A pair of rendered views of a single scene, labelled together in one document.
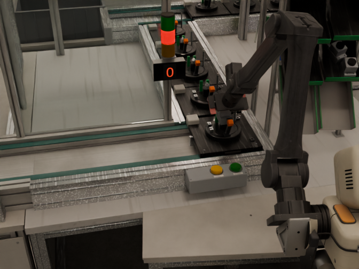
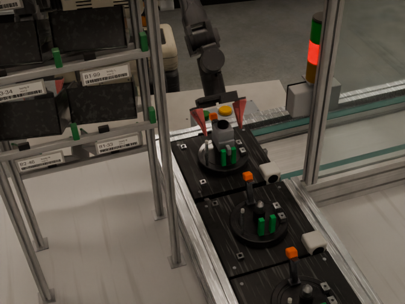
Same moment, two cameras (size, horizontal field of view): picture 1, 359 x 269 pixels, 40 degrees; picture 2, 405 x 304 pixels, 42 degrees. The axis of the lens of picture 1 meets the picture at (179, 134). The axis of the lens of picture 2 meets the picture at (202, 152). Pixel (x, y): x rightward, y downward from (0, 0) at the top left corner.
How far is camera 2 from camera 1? 2.67 m
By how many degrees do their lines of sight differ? 105
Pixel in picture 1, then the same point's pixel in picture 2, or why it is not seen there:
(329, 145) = (64, 220)
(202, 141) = (248, 141)
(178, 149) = (279, 157)
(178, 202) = not seen: hidden behind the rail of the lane
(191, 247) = (240, 89)
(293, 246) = not seen: outside the picture
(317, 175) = (102, 169)
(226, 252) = not seen: hidden behind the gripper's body
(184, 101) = (295, 216)
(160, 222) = (275, 105)
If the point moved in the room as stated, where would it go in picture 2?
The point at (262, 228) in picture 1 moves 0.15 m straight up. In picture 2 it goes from (176, 108) to (173, 72)
